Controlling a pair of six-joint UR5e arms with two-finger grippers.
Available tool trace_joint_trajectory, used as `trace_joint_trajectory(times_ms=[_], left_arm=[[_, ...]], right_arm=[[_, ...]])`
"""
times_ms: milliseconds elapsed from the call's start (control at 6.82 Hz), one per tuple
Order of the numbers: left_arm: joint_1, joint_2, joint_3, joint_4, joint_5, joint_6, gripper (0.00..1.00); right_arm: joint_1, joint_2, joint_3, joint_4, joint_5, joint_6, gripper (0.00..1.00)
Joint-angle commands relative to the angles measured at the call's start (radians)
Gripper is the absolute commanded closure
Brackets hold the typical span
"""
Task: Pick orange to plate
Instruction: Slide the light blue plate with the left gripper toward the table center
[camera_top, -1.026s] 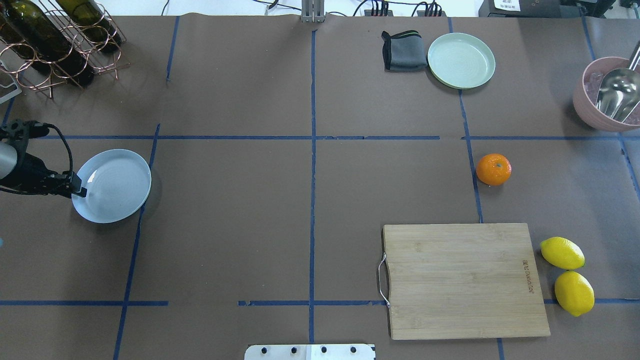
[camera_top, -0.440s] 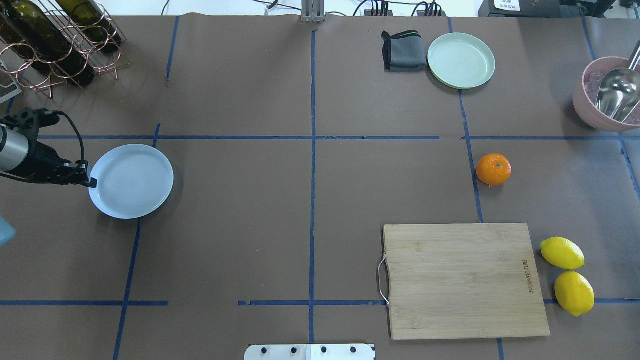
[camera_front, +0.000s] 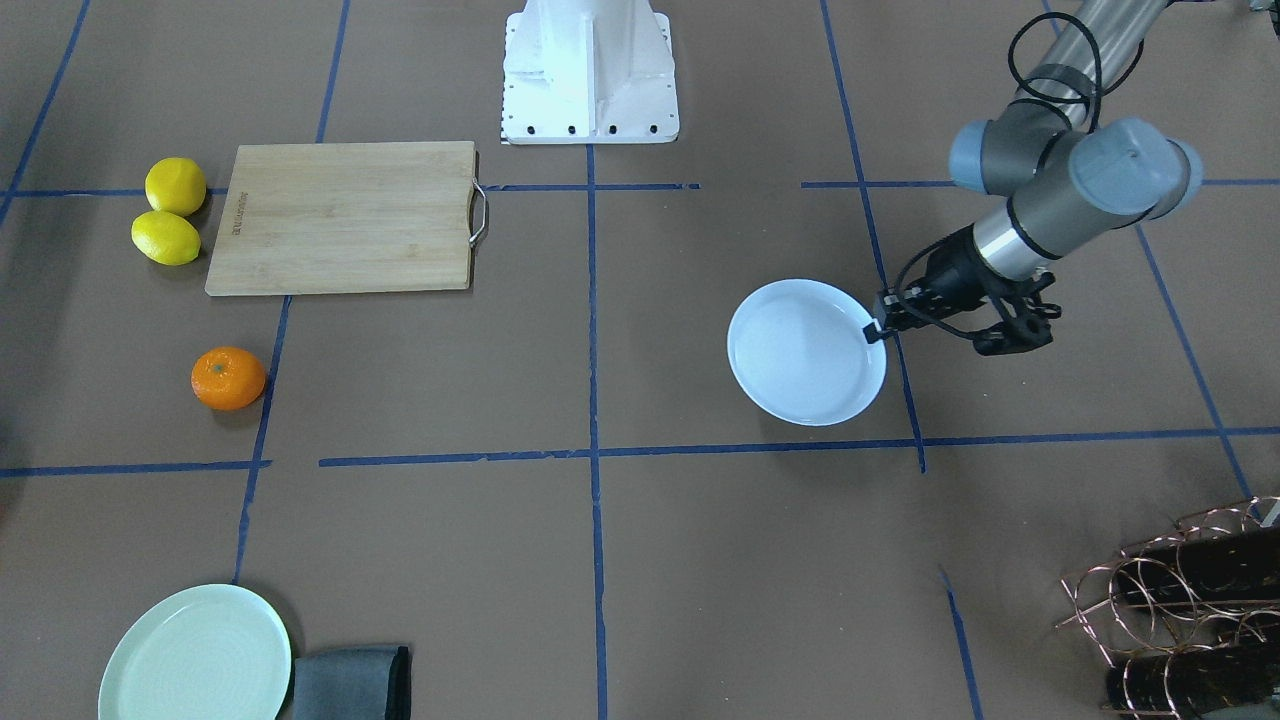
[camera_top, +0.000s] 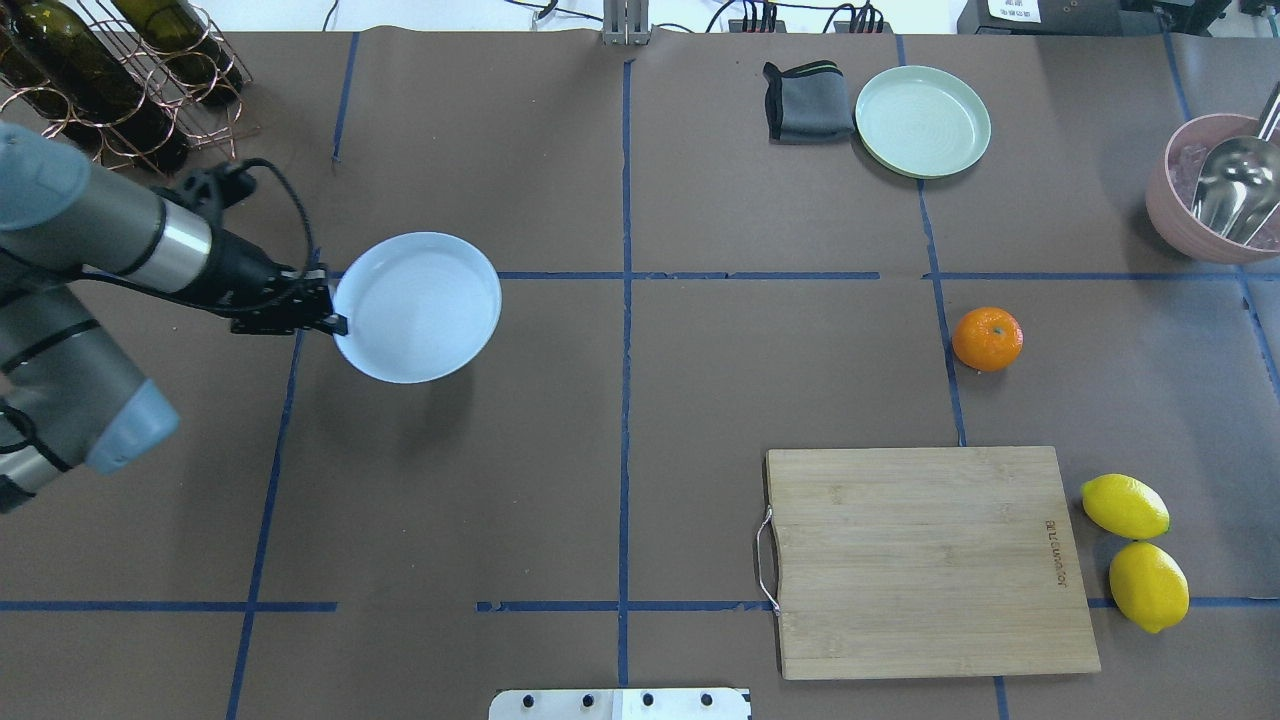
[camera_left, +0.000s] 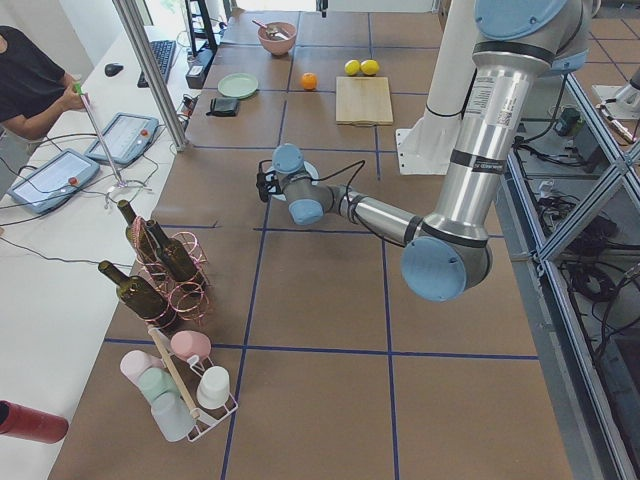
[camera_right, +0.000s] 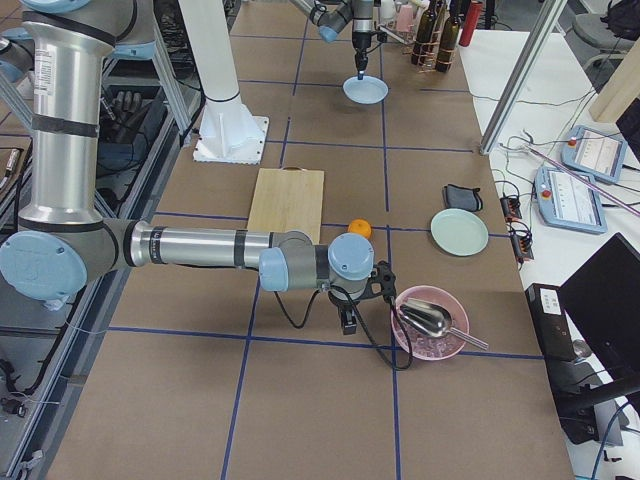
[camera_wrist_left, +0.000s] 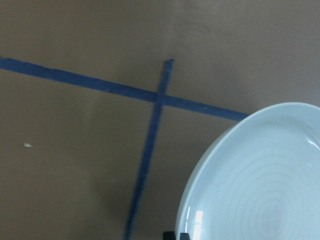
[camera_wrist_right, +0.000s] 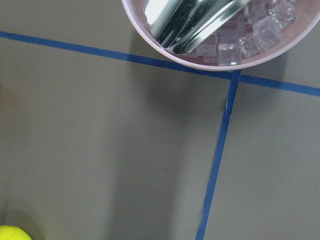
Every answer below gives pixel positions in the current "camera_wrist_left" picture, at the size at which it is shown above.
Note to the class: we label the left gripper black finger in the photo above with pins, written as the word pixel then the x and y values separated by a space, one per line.
pixel 168 235

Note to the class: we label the light blue plate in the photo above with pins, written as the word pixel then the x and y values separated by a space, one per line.
pixel 260 180

